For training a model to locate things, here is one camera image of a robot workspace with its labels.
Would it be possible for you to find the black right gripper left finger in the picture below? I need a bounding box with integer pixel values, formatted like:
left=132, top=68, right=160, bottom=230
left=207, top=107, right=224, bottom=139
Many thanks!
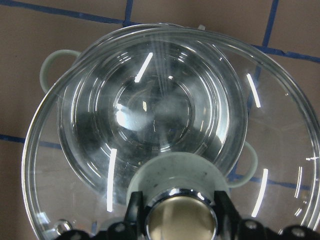
left=124, top=191, right=145, bottom=240

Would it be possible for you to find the glass pot lid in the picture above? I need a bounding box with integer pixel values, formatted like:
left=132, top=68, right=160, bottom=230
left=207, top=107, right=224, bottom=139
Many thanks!
left=21, top=24, right=320, bottom=240

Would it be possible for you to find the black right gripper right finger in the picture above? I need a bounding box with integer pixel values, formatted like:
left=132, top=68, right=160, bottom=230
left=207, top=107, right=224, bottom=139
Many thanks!
left=213, top=190, right=242, bottom=240

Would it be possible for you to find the pale green cooking pot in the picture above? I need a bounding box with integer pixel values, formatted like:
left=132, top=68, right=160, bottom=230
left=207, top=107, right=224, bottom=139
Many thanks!
left=39, top=24, right=249, bottom=213

